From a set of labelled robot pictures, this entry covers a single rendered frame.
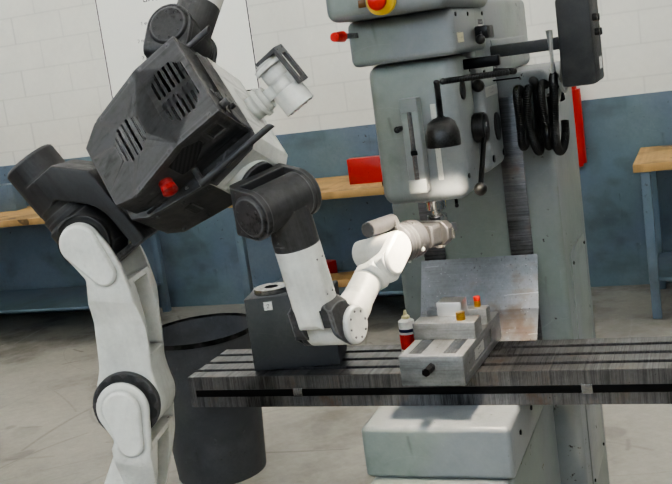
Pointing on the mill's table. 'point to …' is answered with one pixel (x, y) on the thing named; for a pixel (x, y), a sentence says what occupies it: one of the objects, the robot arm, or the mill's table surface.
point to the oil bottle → (406, 331)
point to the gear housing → (415, 36)
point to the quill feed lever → (481, 146)
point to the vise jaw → (447, 327)
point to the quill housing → (398, 192)
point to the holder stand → (281, 332)
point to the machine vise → (450, 353)
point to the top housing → (335, 1)
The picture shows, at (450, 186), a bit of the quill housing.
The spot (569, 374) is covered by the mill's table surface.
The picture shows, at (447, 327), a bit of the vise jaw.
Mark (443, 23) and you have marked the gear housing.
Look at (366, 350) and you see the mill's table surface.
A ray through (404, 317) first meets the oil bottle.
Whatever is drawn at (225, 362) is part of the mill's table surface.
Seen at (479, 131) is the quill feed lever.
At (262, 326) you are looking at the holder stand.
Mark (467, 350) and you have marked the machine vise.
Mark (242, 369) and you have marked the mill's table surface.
